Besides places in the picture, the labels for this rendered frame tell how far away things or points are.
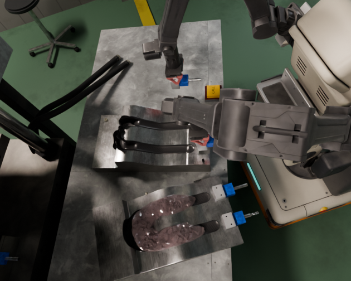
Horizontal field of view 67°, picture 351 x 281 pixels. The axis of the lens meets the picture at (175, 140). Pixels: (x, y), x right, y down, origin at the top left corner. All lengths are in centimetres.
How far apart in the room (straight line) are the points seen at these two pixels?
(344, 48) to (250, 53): 184
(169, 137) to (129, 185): 27
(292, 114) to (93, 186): 97
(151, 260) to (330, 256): 126
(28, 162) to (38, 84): 156
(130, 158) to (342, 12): 80
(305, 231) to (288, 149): 158
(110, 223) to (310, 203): 113
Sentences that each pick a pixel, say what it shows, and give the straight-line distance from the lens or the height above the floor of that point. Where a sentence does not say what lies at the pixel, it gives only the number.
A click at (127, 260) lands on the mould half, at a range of 100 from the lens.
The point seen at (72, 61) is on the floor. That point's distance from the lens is 291.
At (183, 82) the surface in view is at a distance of 116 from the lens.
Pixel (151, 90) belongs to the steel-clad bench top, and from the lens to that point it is 135.
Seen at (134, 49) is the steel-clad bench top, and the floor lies 80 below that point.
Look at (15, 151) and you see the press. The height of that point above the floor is 78.
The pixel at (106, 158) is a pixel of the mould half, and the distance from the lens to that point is 117.
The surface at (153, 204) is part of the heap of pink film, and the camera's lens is 99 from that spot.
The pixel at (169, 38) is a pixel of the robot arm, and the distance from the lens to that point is 91.
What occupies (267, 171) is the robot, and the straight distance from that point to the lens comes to 170.
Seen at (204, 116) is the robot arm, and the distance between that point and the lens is 50.
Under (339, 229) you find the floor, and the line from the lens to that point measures 203.
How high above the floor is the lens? 186
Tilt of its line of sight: 64 degrees down
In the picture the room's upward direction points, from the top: 18 degrees counter-clockwise
